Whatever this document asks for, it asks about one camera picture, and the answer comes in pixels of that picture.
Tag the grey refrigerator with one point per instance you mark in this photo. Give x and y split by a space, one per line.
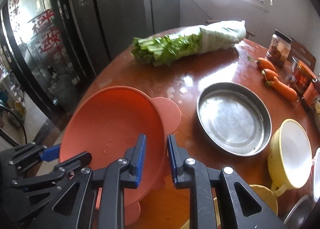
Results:
102 29

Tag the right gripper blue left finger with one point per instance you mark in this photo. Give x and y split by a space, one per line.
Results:
125 172

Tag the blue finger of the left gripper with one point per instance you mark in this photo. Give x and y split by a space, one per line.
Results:
29 155
58 173

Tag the glass door red letters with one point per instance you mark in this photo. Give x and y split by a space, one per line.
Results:
39 51

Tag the red chili sauce jar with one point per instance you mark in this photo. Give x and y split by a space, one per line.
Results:
301 77

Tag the far carrot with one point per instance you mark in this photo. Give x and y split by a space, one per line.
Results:
262 63

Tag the middle carrot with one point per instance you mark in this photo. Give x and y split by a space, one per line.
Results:
269 74

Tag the wrapped celery bundle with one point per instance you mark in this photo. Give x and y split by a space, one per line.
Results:
164 50

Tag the brown sauce bottle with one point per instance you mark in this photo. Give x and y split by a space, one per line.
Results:
311 95

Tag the near carrot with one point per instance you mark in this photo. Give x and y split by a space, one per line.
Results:
284 90

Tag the wooden chair back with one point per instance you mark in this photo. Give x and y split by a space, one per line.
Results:
300 52

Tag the round steel plate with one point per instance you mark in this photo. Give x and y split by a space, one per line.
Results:
234 118

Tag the orange plastic bear bowl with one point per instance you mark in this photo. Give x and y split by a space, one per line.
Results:
110 121

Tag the yellow bowl white inside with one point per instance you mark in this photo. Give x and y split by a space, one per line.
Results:
289 159

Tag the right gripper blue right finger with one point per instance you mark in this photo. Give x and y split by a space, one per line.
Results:
189 173

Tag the large steel bowl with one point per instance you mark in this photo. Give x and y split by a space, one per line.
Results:
300 212

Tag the white dish with food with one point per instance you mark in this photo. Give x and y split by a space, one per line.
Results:
316 113

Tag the carrot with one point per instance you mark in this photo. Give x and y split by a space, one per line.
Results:
284 90
262 63
269 74

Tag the clear jar black lid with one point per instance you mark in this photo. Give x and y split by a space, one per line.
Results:
279 48

